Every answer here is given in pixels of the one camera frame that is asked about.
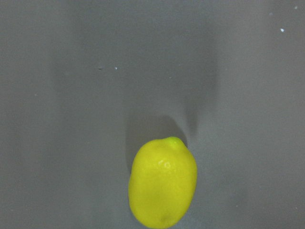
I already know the yellow lemon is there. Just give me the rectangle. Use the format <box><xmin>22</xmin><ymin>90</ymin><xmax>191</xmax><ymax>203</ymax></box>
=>
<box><xmin>128</xmin><ymin>136</ymin><xmax>197</xmax><ymax>229</ymax></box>

